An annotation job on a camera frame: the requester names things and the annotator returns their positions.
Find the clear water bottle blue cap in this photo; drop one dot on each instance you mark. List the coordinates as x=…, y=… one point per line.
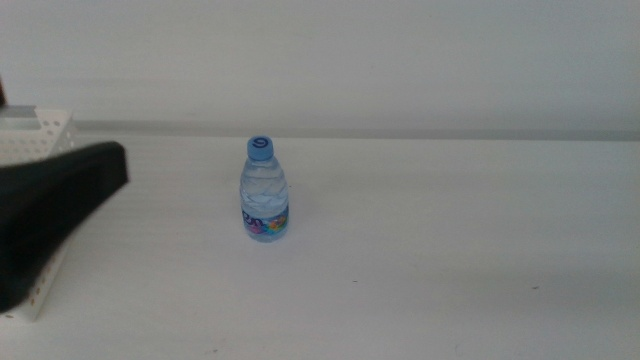
x=264, y=200

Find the white perforated plastic basket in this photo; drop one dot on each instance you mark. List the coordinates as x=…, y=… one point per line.
x=50, y=127

